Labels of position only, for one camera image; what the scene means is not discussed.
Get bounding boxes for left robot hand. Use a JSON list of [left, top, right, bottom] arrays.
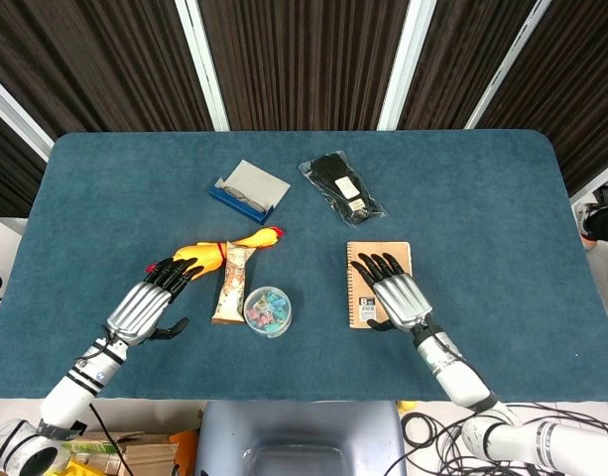
[[106, 256, 204, 347]]

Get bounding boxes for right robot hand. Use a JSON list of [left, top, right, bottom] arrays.
[[350, 252, 434, 334]]

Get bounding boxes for brown spiral notebook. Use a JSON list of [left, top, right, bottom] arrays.
[[345, 240, 414, 329]]

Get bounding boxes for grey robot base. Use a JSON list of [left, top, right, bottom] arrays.
[[193, 400, 409, 476]]

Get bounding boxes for yellow rubber chicken toy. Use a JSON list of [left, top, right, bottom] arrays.
[[145, 226, 287, 279]]

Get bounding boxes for beige snack bar wrapper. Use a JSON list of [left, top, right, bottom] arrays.
[[210, 241, 258, 326]]

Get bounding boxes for black socks in plastic bag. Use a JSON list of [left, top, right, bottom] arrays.
[[298, 153, 390, 229]]

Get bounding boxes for blue table cloth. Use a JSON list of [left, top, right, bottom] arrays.
[[0, 130, 608, 403]]

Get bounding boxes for clear tub of binder clips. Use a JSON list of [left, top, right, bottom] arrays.
[[242, 286, 294, 339]]

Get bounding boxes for blue glasses case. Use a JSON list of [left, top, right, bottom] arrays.
[[207, 178, 276, 226]]

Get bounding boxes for cardboard box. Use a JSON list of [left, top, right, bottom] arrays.
[[60, 429, 181, 476]]

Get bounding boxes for eyeglasses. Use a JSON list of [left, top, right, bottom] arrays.
[[220, 181, 268, 209]]

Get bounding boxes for black and white shoe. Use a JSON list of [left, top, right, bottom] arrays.
[[574, 201, 608, 250]]

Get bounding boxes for black cable bundle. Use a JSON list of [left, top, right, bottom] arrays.
[[387, 399, 608, 476]]

